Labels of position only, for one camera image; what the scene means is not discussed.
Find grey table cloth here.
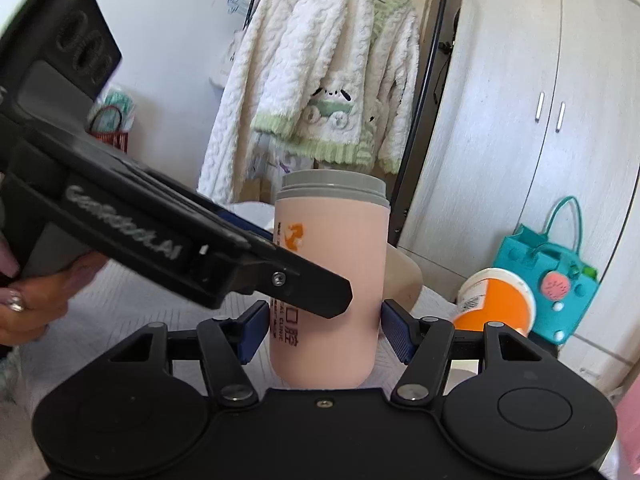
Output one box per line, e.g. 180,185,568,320
1,261,459,479

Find black clothes rack pole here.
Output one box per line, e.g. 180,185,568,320
388,0,447,246

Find white fluffy robe green trim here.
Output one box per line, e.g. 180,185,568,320
198,0,420,204

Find white wardrobe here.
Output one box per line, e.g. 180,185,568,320
399,0,639,392

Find orange paper cup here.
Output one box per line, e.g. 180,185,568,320
452,268,536,336

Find beige cup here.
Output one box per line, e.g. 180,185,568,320
383,245,423,312

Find teal tote bag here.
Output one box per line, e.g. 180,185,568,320
492,196,599,346

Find left hand painted nails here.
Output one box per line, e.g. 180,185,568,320
1,252,108,347

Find pink cup with grey rim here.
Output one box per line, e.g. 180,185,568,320
269,169,390,389

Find red white bag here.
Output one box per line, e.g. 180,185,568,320
86,86,137,153

